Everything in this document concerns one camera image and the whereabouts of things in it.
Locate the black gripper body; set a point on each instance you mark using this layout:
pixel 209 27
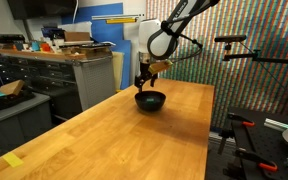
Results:
pixel 144 75

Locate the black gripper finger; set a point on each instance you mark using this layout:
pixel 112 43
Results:
pixel 153 80
pixel 139 88

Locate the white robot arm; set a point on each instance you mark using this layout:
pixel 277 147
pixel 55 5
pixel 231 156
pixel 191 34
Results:
pixel 158 40

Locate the black bowl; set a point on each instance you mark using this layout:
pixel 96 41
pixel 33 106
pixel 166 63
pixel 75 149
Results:
pixel 150 106

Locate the wooden block on bin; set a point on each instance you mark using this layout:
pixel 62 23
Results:
pixel 12 88

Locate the yellow level bar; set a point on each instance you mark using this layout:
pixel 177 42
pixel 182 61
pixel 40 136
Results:
pixel 121 20

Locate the grey drawer cabinet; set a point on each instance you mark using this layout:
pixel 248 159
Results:
pixel 74 82

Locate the cardboard box on cabinet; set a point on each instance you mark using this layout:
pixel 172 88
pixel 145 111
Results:
pixel 76 36

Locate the aluminium extrusion bar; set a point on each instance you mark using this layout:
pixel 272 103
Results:
pixel 275 125

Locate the grey storage bin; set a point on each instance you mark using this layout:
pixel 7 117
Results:
pixel 24 121

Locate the yellow sticky note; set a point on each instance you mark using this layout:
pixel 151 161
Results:
pixel 12 159

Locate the yellow wrist camera block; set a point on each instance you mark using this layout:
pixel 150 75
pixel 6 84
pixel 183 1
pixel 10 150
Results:
pixel 159 66

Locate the black camera on stand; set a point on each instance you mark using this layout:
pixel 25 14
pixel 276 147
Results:
pixel 230 38

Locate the orange handled clamp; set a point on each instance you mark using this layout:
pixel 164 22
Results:
pixel 244 121
pixel 259 160

